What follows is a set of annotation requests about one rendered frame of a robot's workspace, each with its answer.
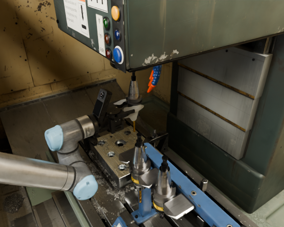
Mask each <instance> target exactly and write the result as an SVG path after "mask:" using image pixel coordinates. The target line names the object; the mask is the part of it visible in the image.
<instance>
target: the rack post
mask: <svg viewBox="0 0 284 227"><path fill-rule="evenodd" d="M138 194H139V193H138ZM138 198H139V196H138ZM138 202H139V199H138ZM158 213H159V212H156V210H155V209H154V207H153V205H152V201H151V188H150V189H148V188H145V189H144V190H142V202H141V203H139V209H137V210H136V211H134V212H132V213H131V214H130V215H131V217H132V218H133V220H134V221H135V223H136V224H137V225H139V224H141V223H143V222H144V221H146V220H148V219H150V218H151V217H153V216H155V215H156V214H158Z"/></svg>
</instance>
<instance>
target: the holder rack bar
mask: <svg viewBox="0 0 284 227"><path fill-rule="evenodd" d="M144 146H145V151H146V156H147V160H150V162H151V167H152V168H155V167H157V168H158V169H159V167H160V166H161V163H162V162H163V160H162V156H163V155H162V154H161V153H159V152H158V151H157V150H156V149H155V148H154V147H153V146H152V145H151V144H149V143H148V142H146V143H144ZM167 163H168V166H169V168H170V175H171V182H172V183H173V185H172V187H173V188H174V187H176V192H177V193H178V194H180V193H183V194H184V195H185V196H186V197H187V198H188V199H189V200H190V201H191V202H192V203H193V204H194V205H195V206H196V208H195V209H194V210H195V211H196V212H197V213H198V214H199V215H200V216H201V217H202V218H203V219H204V220H205V221H206V222H207V223H208V224H209V225H210V226H213V225H216V226H217V227H240V225H239V224H237V223H236V222H235V221H234V220H233V219H232V218H231V217H230V216H229V215H228V214H227V213H226V212H225V211H223V210H222V209H221V208H220V207H219V206H218V205H217V204H216V203H215V202H213V201H212V200H211V199H210V198H209V197H208V196H207V195H206V194H205V193H203V192H202V191H201V190H200V189H199V188H198V187H197V186H196V185H195V184H193V183H192V182H191V181H190V180H189V179H188V178H187V177H186V176H185V175H183V174H182V173H181V172H180V171H179V170H178V169H177V168H176V167H175V166H174V165H173V164H172V163H171V162H169V161H167Z"/></svg>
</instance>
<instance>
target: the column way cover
mask: <svg viewBox="0 0 284 227"><path fill-rule="evenodd" d="M272 56H273V54H270V53H268V54H267V53H266V54H259V53H256V52H254V49H253V48H250V47H246V46H243V45H237V46H233V47H229V48H225V49H221V50H217V51H213V52H210V53H206V54H201V55H197V56H194V57H190V58H186V59H182V60H178V66H179V76H178V88H177V93H178V94H179V96H178V108H177V118H178V119H179V120H180V121H182V122H183V123H185V124H186V125H188V126H189V127H191V128H192V129H193V130H195V131H197V132H198V133H199V134H201V135H202V136H204V137H205V138H206V139H208V140H210V141H211V142H213V143H214V144H216V145H217V146H218V147H220V148H221V149H223V150H224V151H225V152H227V153H228V154H230V155H231V156H233V157H234V158H236V159H237V160H239V159H241V158H242V157H243V153H244V150H245V146H246V142H247V138H248V134H249V131H250V130H251V128H252V125H253V121H254V117H255V114H256V110H257V106H258V102H259V98H260V97H261V96H262V93H263V90H264V86H265V82H266V78H267V74H268V71H269V68H270V64H271V60H272Z"/></svg>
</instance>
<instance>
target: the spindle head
mask: <svg viewBox="0 0 284 227"><path fill-rule="evenodd" d="M53 1H54V6H55V13H56V18H57V20H56V21H57V24H58V28H59V29H60V30H62V31H63V32H65V33H66V34H68V35H70V36H71V37H73V38H74V39H76V40H77V41H79V42H81V43H83V44H84V45H86V46H87V47H89V48H91V49H92V50H94V51H95V52H97V53H99V54H100V55H102V54H101V53H100V52H99V42H98V33H97V23H96V14H98V15H100V16H102V18H104V17H107V18H108V19H109V21H110V28H109V30H105V29H104V27H103V29H104V34H105V33H106V32H107V33H109V35H110V37H111V45H110V46H108V45H106V43H105V49H106V48H110V50H111V52H112V59H111V60H110V61H111V62H113V63H115V59H114V56H113V50H114V43H113V29H112V15H111V1H110V0H108V13H107V12H104V11H101V10H98V9H95V8H92V7H89V6H88V3H87V0H85V2H86V9H87V21H88V29H89V37H90V38H89V37H87V36H85V35H83V34H81V33H79V32H78V31H76V30H74V29H72V28H70V27H68V25H67V19H66V13H65V7H64V0H53ZM123 6H124V37H125V59H126V71H128V72H129V73H131V72H135V71H139V70H143V69H146V68H151V67H154V66H158V65H162V64H167V63H170V62H174V61H178V60H182V59H186V58H190V57H194V56H197V55H201V54H206V53H210V52H213V51H217V50H221V49H225V48H229V47H233V46H237V45H241V44H245V43H249V42H252V41H257V40H261V39H265V38H268V37H272V36H276V35H280V34H284V0H124V4H123ZM102 56H104V55H102ZM104 57H105V58H107V57H106V56H104Z"/></svg>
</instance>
